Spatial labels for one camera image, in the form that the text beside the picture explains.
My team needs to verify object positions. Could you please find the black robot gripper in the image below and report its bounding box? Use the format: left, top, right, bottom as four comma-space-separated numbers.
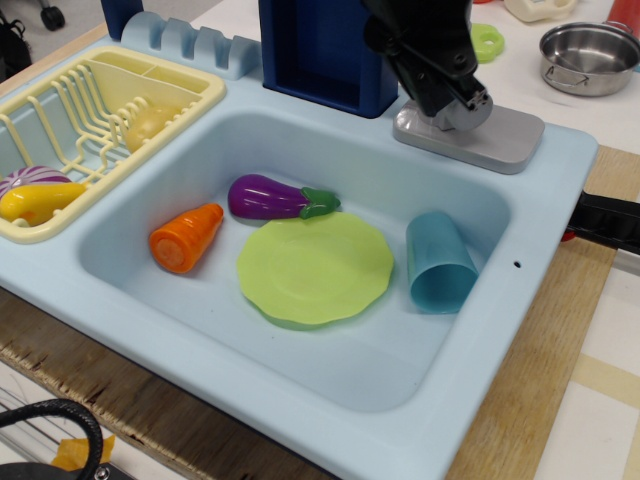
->
362, 0, 490, 117

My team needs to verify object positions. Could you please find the grey toy faucet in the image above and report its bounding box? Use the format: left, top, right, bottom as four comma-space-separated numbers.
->
393, 96, 545, 175

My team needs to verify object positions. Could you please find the green toy cutting board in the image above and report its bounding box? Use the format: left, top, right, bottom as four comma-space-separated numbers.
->
471, 23, 505, 64

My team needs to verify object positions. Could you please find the cream plastic toy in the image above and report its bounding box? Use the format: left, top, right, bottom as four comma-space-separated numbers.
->
504, 0, 578, 23

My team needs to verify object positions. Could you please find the stainless steel pot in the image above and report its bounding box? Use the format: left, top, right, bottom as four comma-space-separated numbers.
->
539, 22, 639, 97

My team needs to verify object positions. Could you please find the blue plastic cup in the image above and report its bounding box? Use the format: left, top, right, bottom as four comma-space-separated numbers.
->
406, 211, 478, 314

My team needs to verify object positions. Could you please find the red plastic object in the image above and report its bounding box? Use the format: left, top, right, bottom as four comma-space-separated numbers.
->
607, 0, 640, 30

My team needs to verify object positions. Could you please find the purple toy eggplant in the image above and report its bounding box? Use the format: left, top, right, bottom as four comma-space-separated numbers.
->
227, 174, 341, 220

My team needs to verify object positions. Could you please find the light blue toy sink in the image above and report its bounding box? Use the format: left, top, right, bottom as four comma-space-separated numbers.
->
0, 11, 600, 480

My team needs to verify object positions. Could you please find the green plastic plate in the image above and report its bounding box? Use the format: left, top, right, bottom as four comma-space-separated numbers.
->
236, 212, 394, 329

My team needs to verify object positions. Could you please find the black clamp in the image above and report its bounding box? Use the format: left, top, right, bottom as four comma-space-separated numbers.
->
562, 191, 639, 255

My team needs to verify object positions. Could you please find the orange toy carrot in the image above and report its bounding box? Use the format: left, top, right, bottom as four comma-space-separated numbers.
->
148, 203, 224, 274

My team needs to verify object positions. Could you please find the yellow plastic dish rack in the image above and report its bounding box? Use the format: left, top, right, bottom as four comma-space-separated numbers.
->
1, 46, 226, 244

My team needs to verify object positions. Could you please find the black chair wheel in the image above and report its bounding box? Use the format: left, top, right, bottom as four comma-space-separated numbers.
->
40, 6, 66, 31

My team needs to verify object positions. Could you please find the purple toy onion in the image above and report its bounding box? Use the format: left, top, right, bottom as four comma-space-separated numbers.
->
0, 166, 71, 197

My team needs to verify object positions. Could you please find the yellow toy squash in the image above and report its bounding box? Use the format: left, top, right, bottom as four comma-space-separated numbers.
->
1, 182, 87, 226

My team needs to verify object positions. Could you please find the orange tape piece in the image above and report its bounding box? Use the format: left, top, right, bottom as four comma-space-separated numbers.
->
51, 435, 116, 472

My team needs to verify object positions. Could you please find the black braided cable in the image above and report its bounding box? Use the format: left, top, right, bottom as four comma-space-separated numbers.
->
0, 398, 106, 480

